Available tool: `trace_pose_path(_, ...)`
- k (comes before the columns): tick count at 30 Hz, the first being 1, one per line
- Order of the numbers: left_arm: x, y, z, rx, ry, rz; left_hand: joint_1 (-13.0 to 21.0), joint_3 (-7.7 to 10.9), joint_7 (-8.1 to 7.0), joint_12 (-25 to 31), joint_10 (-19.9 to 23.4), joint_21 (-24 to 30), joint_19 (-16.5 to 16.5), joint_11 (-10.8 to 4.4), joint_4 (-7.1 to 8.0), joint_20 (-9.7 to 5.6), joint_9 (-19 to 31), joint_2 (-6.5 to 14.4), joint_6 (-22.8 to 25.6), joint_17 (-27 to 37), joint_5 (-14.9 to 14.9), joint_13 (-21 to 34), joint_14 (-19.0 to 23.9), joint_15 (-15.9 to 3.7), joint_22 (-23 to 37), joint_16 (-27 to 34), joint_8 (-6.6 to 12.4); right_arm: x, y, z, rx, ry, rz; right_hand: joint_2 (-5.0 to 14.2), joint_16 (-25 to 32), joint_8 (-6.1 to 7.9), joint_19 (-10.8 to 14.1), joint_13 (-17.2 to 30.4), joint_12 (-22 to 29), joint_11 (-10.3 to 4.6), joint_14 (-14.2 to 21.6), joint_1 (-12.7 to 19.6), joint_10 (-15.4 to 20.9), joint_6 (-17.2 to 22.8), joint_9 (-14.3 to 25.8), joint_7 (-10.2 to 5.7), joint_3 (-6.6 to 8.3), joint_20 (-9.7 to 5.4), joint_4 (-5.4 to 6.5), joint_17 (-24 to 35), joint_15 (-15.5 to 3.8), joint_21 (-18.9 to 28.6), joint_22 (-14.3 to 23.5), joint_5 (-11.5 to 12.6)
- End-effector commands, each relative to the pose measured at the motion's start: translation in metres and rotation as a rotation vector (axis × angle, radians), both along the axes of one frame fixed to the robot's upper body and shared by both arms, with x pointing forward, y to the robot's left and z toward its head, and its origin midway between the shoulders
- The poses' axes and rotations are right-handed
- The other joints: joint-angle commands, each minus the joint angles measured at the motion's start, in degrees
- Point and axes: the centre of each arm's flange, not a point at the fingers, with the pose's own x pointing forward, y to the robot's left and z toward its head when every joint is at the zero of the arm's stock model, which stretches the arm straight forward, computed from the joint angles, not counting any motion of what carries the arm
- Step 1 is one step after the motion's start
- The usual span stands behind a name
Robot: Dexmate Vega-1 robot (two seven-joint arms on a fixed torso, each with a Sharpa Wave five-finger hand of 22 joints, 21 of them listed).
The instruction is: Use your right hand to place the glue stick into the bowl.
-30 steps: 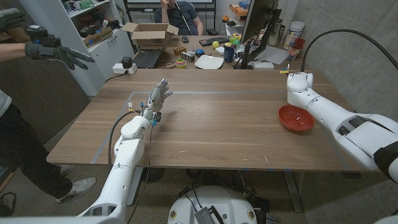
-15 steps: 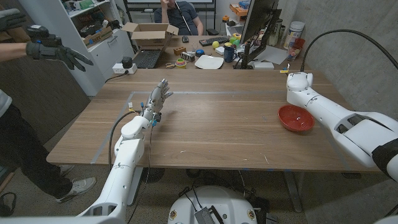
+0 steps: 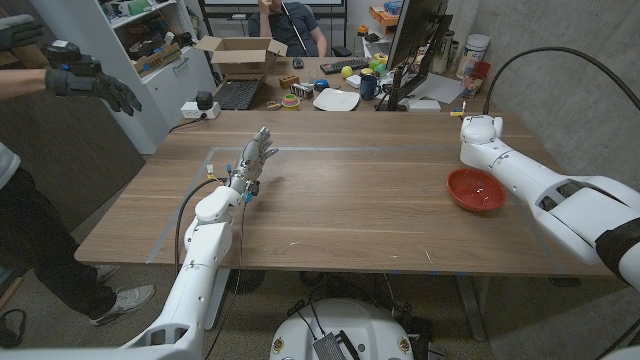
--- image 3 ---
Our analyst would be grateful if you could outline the white power strip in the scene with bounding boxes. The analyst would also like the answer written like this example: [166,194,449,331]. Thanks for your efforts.
[180,101,222,120]

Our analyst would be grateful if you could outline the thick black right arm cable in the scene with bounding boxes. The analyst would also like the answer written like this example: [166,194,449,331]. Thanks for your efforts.
[482,46,640,115]

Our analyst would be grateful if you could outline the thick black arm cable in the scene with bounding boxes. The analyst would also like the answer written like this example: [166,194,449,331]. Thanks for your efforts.
[482,46,640,115]
[173,177,226,274]

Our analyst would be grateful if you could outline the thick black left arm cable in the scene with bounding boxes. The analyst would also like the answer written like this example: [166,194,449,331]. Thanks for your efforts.
[173,177,226,274]

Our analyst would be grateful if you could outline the black keyboard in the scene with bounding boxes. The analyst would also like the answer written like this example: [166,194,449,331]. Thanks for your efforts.
[319,58,371,76]

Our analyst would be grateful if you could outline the standing person black trousers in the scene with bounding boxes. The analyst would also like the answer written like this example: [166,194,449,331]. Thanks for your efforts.
[0,142,156,327]

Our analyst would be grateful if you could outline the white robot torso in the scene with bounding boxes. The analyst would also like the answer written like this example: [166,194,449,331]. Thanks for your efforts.
[269,298,415,360]

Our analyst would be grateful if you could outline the seated person dark shirt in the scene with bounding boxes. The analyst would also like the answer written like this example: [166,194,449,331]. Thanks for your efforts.
[247,0,329,58]

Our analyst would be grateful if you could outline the white cylindrical canister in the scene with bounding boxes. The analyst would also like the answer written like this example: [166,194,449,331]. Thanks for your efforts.
[454,33,491,81]

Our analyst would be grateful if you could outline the black computer monitor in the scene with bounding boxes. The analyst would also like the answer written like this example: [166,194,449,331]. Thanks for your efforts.
[375,0,454,112]

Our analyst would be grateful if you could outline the black laptop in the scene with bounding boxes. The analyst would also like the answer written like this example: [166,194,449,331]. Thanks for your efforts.
[213,52,279,111]

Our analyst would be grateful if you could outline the flat white box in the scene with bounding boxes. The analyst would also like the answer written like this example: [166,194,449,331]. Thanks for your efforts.
[405,98,442,113]

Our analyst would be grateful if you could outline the operator left gloved hand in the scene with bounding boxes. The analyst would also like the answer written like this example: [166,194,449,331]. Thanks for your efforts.
[0,13,45,52]

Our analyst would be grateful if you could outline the operator right gloved hand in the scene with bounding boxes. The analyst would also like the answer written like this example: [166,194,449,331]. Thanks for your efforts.
[43,39,144,117]

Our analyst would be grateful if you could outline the open cardboard box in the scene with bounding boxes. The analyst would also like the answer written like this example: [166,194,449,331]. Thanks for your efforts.
[194,35,289,81]

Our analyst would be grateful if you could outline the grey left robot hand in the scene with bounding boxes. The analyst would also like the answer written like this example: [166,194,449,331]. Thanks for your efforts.
[228,126,280,197]

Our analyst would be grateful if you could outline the brown cardboard shelf box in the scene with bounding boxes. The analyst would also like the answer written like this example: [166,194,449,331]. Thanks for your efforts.
[132,42,183,77]

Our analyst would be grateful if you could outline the white shelf cabinet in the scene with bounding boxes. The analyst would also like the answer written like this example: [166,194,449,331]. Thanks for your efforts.
[29,0,219,155]

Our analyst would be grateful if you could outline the red bowl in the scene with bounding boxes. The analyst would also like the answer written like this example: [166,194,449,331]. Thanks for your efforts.
[446,167,507,213]

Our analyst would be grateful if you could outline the dark blue mug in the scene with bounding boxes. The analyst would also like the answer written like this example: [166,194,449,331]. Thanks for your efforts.
[359,74,382,102]

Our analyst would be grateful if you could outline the operator right forearm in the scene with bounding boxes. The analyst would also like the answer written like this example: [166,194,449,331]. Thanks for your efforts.
[0,68,51,101]

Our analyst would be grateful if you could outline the black floor cable loop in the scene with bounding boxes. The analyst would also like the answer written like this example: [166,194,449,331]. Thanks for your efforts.
[0,308,27,349]

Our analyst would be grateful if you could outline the black round floor stand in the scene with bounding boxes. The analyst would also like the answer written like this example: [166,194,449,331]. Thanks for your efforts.
[227,269,266,295]

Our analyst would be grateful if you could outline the grey finned device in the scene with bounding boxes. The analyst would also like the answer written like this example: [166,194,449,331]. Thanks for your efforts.
[312,332,347,360]

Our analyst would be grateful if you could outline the white paper sheet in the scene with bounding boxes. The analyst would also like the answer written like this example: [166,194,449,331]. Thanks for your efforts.
[407,73,464,105]

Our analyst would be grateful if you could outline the orange storage box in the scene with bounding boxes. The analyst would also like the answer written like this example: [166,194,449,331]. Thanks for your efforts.
[368,3,401,27]

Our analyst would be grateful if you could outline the white plate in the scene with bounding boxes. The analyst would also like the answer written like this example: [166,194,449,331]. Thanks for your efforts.
[312,87,361,113]

